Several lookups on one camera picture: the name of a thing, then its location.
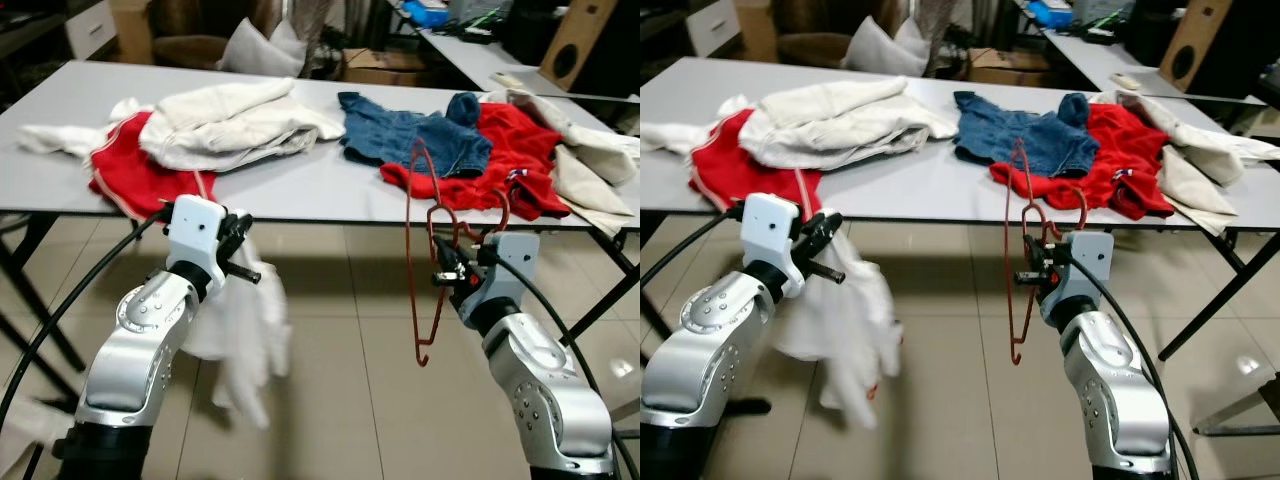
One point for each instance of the plain white t-shirt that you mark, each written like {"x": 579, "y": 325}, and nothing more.
{"x": 245, "y": 330}
{"x": 850, "y": 320}

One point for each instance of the cream jacket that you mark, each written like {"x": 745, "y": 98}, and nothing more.
{"x": 840, "y": 120}
{"x": 230, "y": 120}

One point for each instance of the grey side table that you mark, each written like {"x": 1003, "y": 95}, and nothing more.
{"x": 1100, "y": 55}
{"x": 480, "y": 55}

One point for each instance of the grey pillow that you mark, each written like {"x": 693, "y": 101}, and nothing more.
{"x": 255, "y": 55}
{"x": 880, "y": 50}

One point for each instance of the white cloth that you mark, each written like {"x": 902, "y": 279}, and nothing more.
{"x": 60, "y": 138}
{"x": 680, "y": 135}

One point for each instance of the red clothes hanger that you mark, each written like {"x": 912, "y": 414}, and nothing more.
{"x": 409, "y": 240}
{"x": 1008, "y": 240}

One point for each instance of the blue denim garment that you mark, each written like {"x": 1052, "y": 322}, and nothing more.
{"x": 1020, "y": 135}
{"x": 400, "y": 135}

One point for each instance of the brown armchair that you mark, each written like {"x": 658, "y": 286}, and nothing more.
{"x": 190, "y": 45}
{"x": 810, "y": 45}

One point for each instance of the beige garment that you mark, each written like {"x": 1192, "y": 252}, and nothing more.
{"x": 590, "y": 150}
{"x": 1200, "y": 150}

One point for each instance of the grey folding table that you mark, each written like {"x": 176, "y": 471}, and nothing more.
{"x": 300, "y": 195}
{"x": 900, "y": 205}

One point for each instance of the red white-striped garment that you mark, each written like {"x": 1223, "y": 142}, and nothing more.
{"x": 130, "y": 175}
{"x": 740, "y": 170}

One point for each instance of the small white drawer cabinet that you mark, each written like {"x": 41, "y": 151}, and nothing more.
{"x": 712, "y": 28}
{"x": 90, "y": 30}

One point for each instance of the blue box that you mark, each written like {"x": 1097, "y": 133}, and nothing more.
{"x": 428, "y": 14}
{"x": 1050, "y": 14}

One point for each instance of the white remote control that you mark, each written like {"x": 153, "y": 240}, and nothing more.
{"x": 505, "y": 80}
{"x": 1125, "y": 80}

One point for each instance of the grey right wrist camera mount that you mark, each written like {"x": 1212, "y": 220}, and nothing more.
{"x": 512, "y": 265}
{"x": 1088, "y": 265}

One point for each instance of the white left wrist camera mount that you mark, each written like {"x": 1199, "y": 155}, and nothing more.
{"x": 770, "y": 235}
{"x": 195, "y": 235}

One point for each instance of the red fleece garment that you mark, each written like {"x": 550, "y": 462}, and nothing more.
{"x": 1130, "y": 150}
{"x": 520, "y": 150}

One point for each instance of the wooden speaker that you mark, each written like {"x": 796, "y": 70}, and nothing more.
{"x": 585, "y": 45}
{"x": 1200, "y": 45}

